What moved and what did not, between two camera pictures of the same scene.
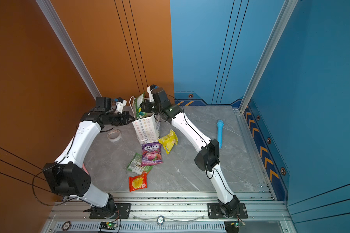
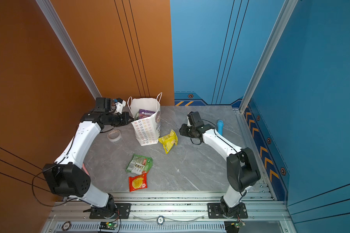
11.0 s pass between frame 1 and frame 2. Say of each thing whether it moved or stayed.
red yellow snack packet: stayed
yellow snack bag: stayed
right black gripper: moved
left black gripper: stayed
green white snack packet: stayed
